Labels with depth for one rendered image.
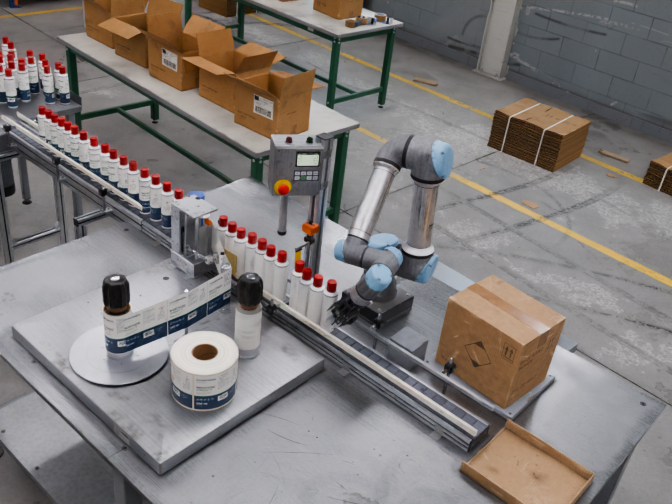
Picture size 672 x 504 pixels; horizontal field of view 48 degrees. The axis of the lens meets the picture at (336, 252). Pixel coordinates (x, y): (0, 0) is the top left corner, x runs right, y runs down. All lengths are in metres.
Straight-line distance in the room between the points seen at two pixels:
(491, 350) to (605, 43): 5.58
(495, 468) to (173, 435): 0.95
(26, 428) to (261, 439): 1.24
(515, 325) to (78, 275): 1.61
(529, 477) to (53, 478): 1.72
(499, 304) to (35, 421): 1.89
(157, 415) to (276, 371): 0.41
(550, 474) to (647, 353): 2.22
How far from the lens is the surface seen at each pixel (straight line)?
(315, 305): 2.59
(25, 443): 3.23
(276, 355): 2.52
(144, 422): 2.30
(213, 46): 4.75
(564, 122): 6.55
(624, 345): 4.54
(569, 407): 2.67
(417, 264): 2.66
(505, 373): 2.47
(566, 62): 7.96
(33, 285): 2.97
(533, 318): 2.50
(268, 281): 2.74
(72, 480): 3.07
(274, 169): 2.53
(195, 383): 2.25
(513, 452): 2.44
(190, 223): 2.79
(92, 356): 2.52
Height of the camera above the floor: 2.52
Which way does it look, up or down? 32 degrees down
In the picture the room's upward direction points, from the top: 7 degrees clockwise
